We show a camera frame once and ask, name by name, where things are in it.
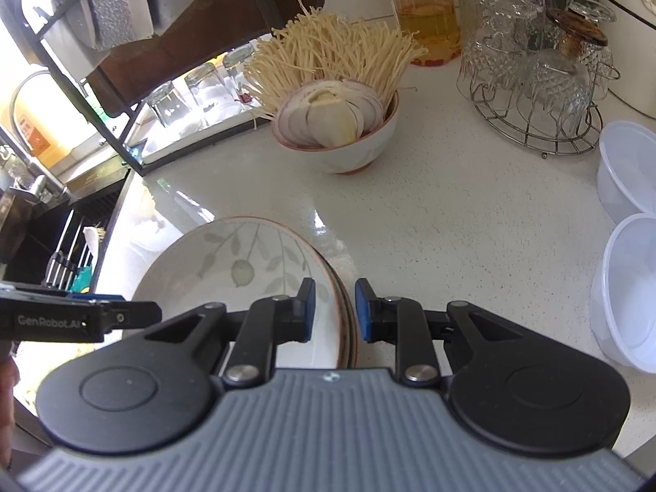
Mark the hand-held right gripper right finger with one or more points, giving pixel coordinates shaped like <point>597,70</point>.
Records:
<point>363,312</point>

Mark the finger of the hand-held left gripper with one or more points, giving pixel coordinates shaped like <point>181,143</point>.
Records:
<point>95,296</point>
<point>133,315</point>

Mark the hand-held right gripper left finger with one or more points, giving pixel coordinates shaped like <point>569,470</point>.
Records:
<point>307,312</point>

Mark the deep leaf-pattern plate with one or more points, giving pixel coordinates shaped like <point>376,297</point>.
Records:
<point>230,266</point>

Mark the person's left hand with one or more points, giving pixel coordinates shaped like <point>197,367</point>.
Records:
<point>7,394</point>

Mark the group of cutlery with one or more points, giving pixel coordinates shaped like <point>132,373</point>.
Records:
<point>64,266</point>

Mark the white spoon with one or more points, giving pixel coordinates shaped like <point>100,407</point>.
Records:
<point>94,238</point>

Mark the short chrome faucet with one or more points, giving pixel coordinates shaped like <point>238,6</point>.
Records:
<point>43,184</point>

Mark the black dish rack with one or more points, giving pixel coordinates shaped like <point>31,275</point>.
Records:
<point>134,164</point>

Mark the ceramic bowl with brown rim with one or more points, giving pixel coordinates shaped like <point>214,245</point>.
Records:
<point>348,153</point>

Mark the yellow detergent bottle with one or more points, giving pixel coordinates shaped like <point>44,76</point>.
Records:
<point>36,143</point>

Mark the sliced onion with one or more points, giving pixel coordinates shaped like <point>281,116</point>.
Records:
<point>328,112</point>

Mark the clear drinking glass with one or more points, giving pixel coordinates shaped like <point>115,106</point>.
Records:
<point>207,87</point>
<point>238,64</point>
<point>166,105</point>

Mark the metal drip tray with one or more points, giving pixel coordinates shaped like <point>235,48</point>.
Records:
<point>205,119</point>

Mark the translucent plastic bowl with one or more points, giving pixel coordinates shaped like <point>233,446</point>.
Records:
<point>630,174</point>
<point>630,297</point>

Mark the dark wooden cutting board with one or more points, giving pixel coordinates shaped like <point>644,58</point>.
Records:
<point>205,46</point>

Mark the embossed metal board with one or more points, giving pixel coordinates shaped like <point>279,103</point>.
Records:
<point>112,10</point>

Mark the red-lidded plastic jar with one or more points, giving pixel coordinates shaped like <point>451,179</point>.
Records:
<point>430,25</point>

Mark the white electric cooker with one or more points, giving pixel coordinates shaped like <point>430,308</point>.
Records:
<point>630,36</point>

